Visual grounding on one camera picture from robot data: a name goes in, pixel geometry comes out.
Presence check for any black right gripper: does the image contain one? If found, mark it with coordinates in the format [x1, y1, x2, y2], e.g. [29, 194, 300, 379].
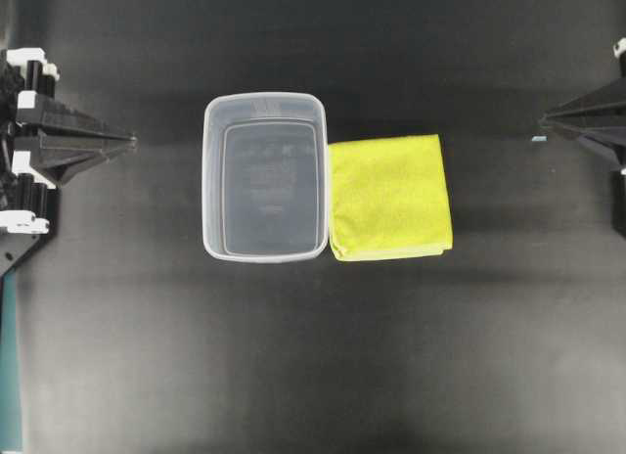
[540, 37, 625, 237]

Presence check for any yellow folded towel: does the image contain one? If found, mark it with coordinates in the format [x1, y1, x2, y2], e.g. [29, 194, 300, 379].
[329, 134, 453, 262]

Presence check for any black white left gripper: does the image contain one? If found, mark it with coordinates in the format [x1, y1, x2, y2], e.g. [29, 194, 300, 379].
[1, 47, 137, 276]

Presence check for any clear plastic container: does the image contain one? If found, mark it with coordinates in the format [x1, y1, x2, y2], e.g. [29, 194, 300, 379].
[201, 92, 329, 263]

